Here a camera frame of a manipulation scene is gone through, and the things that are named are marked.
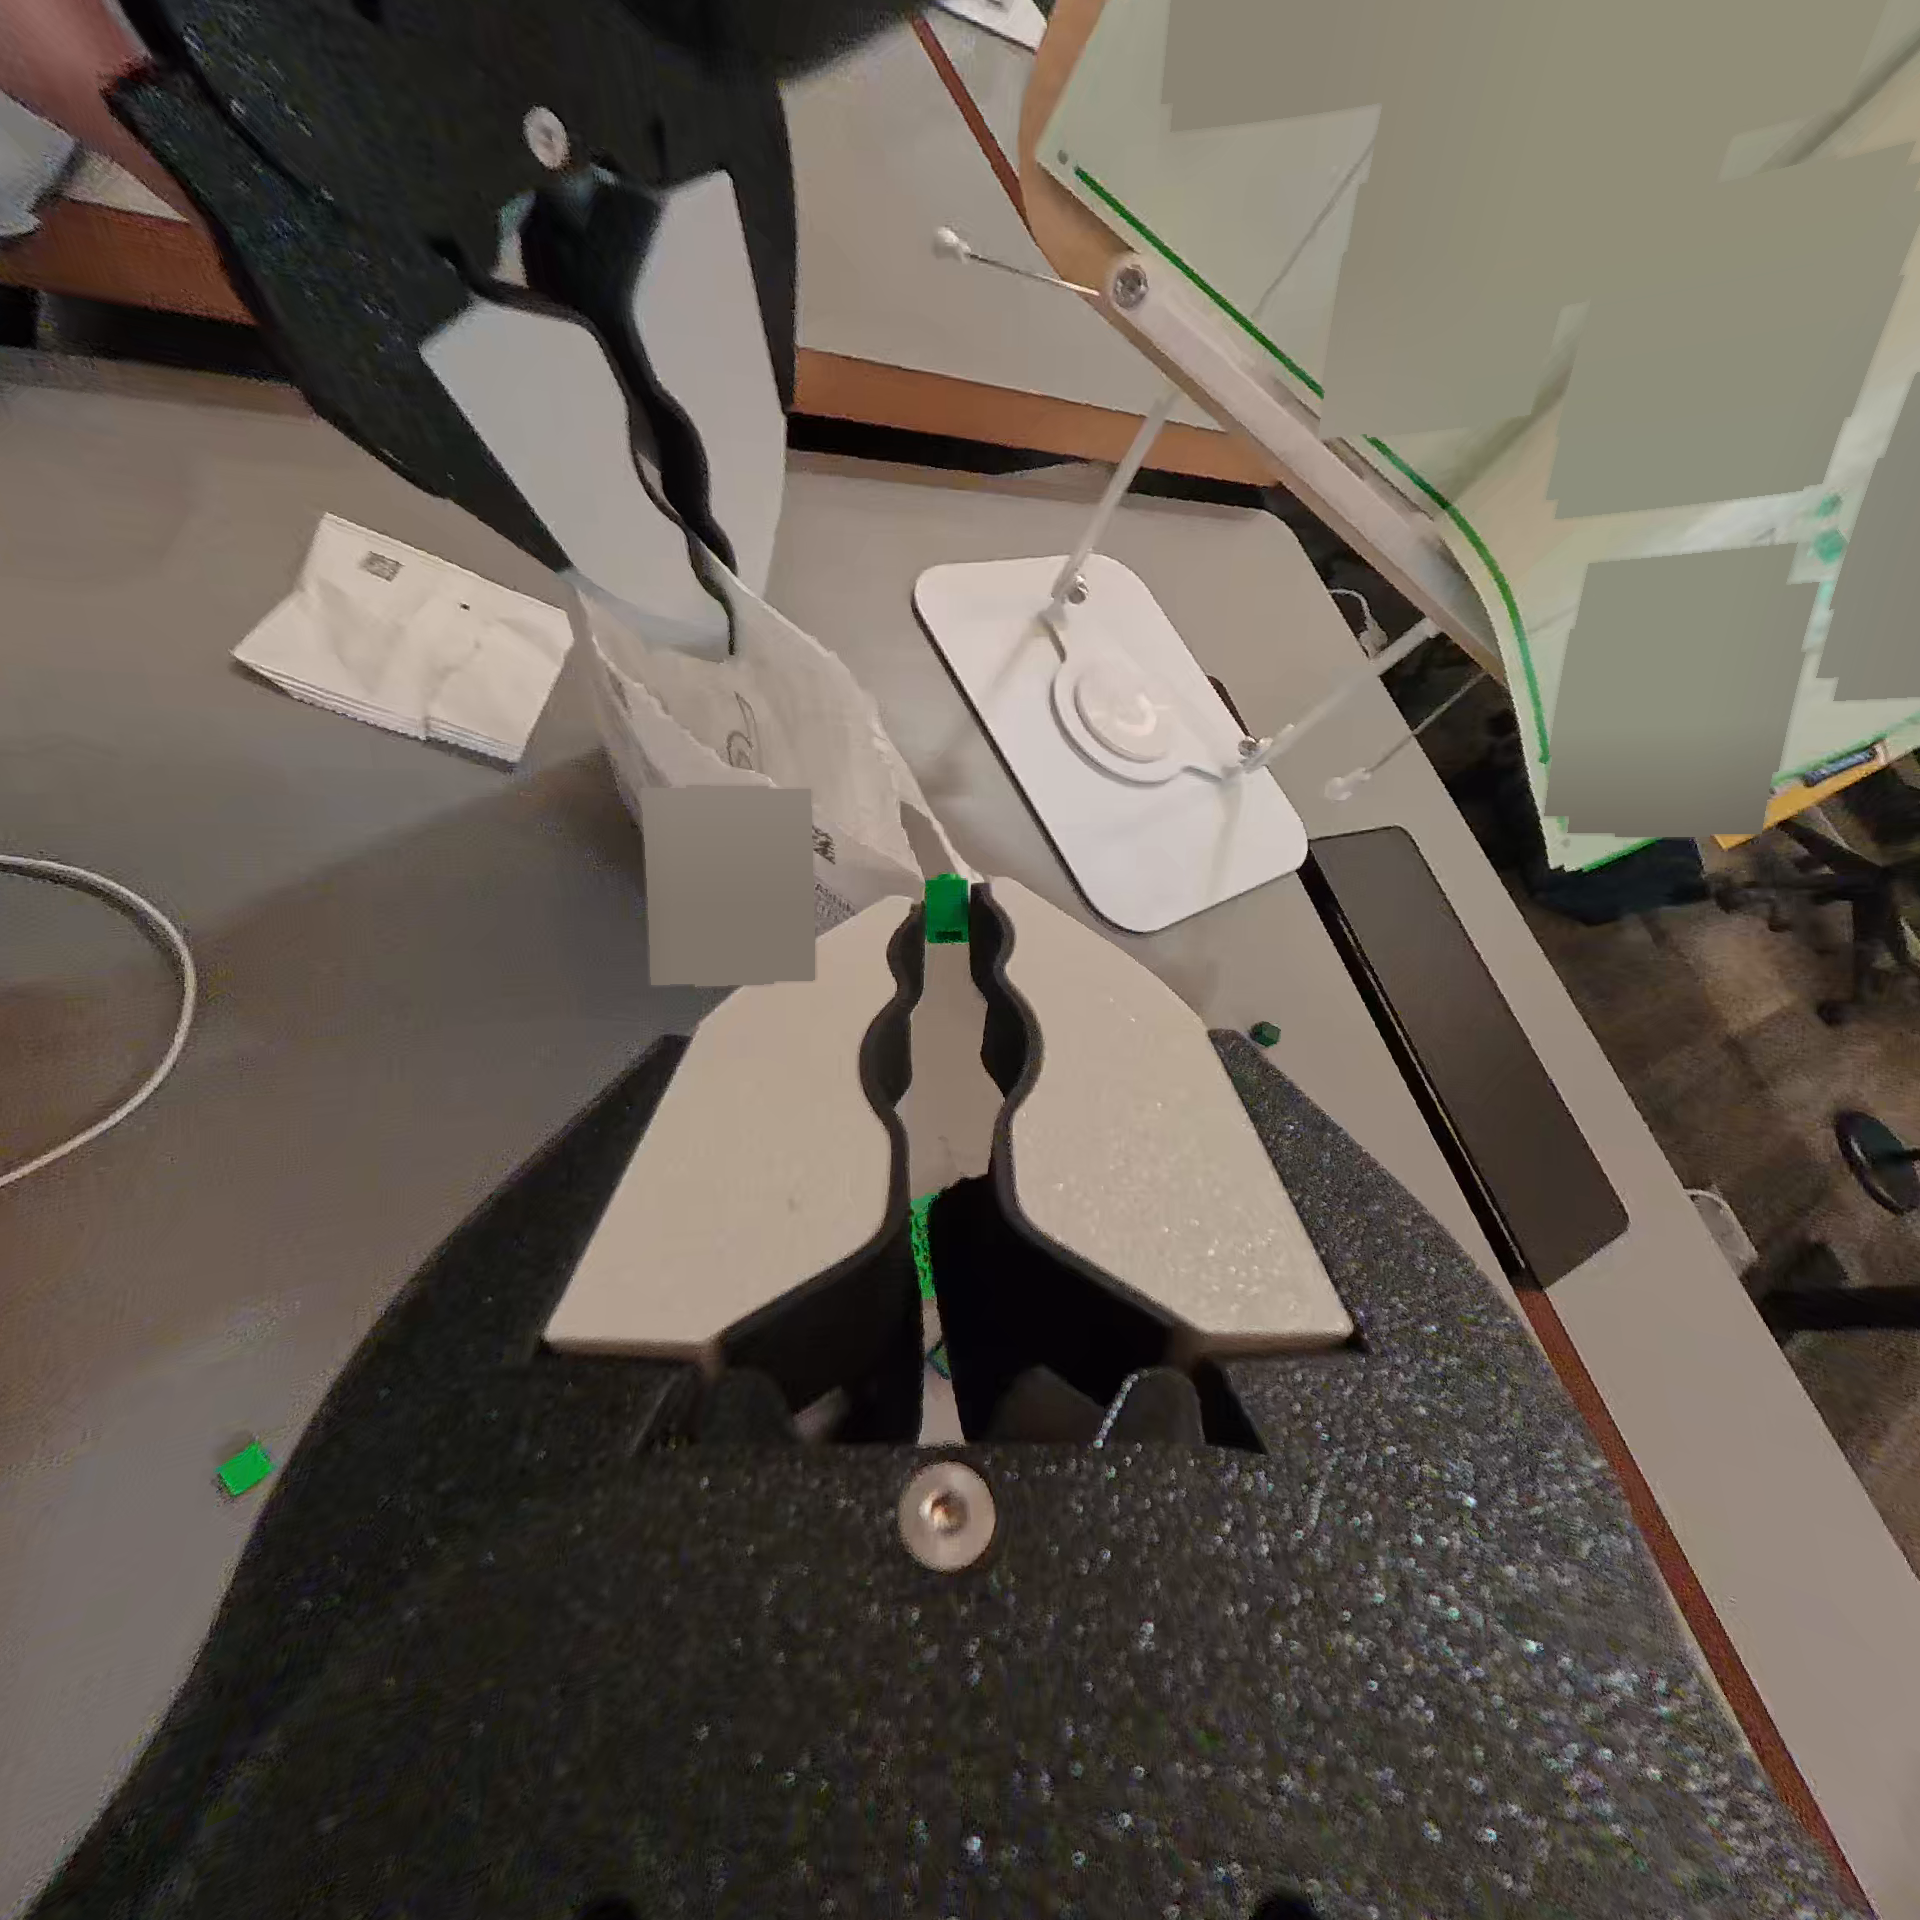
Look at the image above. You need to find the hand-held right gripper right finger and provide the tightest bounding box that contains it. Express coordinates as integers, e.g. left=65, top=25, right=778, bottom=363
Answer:
left=933, top=878, right=1358, bottom=1447

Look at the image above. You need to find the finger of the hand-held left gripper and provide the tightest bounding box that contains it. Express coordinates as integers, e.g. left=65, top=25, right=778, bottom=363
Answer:
left=633, top=166, right=794, bottom=602
left=422, top=291, right=740, bottom=662

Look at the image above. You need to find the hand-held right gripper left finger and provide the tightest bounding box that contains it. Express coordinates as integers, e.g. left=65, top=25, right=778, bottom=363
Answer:
left=541, top=895, right=931, bottom=1447

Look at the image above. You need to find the white printed paper bag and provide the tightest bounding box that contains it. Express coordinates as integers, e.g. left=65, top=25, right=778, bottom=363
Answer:
left=572, top=577, right=975, bottom=992

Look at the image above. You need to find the adjoining grey desk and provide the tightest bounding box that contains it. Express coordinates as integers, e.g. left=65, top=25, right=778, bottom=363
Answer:
left=1394, top=648, right=1920, bottom=1920

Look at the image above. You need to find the person's left hand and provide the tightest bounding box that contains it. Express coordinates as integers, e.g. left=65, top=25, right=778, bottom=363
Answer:
left=0, top=0, right=153, bottom=107

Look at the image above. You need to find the folded white paper packet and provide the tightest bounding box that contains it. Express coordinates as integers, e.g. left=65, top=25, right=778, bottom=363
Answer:
left=233, top=512, right=573, bottom=771

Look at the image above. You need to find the black tablet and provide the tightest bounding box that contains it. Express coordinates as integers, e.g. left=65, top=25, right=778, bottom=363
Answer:
left=1305, top=828, right=1632, bottom=1293

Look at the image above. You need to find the instruction page on wooden board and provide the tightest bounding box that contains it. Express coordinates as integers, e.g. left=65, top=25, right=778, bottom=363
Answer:
left=1020, top=0, right=1920, bottom=871

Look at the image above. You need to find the black office chair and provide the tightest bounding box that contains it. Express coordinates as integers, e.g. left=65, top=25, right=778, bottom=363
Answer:
left=1712, top=816, right=1920, bottom=1329

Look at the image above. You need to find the white cable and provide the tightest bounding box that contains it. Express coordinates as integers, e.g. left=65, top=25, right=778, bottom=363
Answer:
left=0, top=856, right=200, bottom=1195

